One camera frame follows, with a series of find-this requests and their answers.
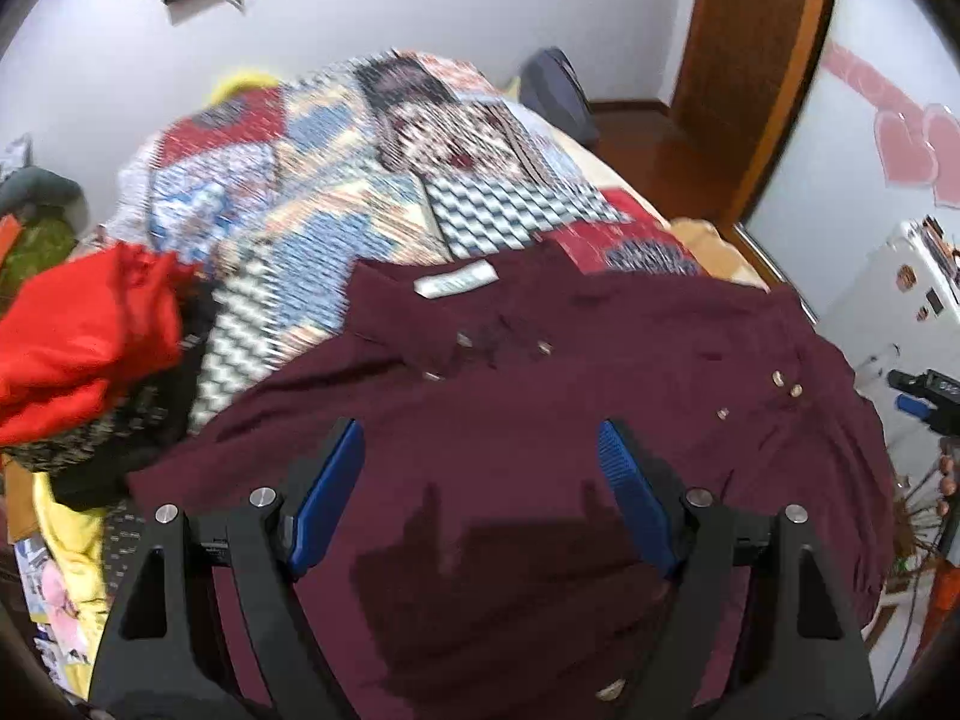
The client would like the dark patterned cloth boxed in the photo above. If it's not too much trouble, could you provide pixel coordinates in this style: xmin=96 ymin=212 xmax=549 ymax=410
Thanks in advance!
xmin=4 ymin=292 xmax=218 ymax=511

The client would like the wooden door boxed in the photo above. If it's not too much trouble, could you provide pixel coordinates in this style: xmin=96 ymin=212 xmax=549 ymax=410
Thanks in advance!
xmin=667 ymin=0 xmax=845 ymax=222

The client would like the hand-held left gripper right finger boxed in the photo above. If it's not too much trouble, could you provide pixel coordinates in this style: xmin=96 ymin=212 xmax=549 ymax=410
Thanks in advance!
xmin=598 ymin=417 xmax=878 ymax=720

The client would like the pink heart wall decal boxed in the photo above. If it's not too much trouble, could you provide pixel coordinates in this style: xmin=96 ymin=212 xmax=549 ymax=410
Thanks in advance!
xmin=821 ymin=41 xmax=960 ymax=207

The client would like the patchwork printed blanket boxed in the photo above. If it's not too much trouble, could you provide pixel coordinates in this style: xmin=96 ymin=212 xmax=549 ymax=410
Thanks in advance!
xmin=105 ymin=49 xmax=773 ymax=436

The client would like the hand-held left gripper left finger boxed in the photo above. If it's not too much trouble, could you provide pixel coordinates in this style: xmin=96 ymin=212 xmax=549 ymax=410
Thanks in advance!
xmin=88 ymin=417 xmax=366 ymax=720

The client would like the maroon button shirt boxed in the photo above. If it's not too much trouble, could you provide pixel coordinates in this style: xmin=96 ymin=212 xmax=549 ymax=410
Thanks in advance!
xmin=126 ymin=247 xmax=897 ymax=720

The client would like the red cloth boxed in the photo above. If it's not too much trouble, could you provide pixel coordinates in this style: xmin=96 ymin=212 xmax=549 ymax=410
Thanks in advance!
xmin=0 ymin=244 xmax=200 ymax=447

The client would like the dried plant decoration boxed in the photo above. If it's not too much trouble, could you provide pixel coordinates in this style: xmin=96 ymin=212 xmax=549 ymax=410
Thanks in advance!
xmin=892 ymin=435 xmax=960 ymax=593

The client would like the yellow sheet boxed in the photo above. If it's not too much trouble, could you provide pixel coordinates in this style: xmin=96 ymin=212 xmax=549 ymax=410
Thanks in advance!
xmin=34 ymin=476 xmax=113 ymax=691

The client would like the yellow pillow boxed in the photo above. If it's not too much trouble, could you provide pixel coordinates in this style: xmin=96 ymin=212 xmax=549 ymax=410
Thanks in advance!
xmin=206 ymin=69 xmax=282 ymax=107

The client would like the grey cushion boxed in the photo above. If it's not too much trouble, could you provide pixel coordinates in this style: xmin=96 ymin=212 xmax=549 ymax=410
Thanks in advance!
xmin=0 ymin=165 xmax=91 ymax=224

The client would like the grey bag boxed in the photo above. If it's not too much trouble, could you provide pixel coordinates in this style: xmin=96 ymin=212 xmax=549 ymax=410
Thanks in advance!
xmin=517 ymin=47 xmax=601 ymax=147

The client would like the green cloth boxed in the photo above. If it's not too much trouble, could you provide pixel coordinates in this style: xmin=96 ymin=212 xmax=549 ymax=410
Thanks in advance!
xmin=0 ymin=217 xmax=80 ymax=293

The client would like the white refrigerator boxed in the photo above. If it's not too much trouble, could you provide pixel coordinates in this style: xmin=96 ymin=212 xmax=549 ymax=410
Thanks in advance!
xmin=814 ymin=217 xmax=960 ymax=481

